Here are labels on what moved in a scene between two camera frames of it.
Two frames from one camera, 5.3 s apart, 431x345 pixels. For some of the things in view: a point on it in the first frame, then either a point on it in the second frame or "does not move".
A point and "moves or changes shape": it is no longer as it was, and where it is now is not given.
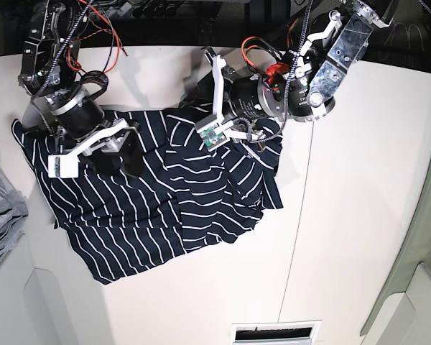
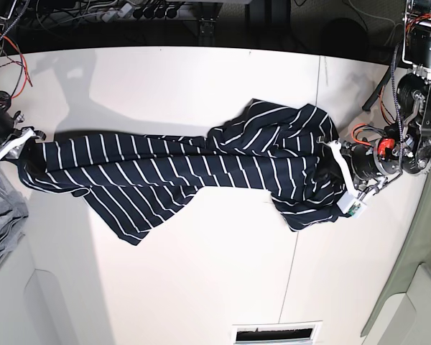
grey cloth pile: [6, 213] does not move
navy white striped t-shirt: [188, 195] moves or changes shape
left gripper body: [77, 115] -> [0, 129]
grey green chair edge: [424, 238] does not move
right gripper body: [247, 100] -> [369, 164]
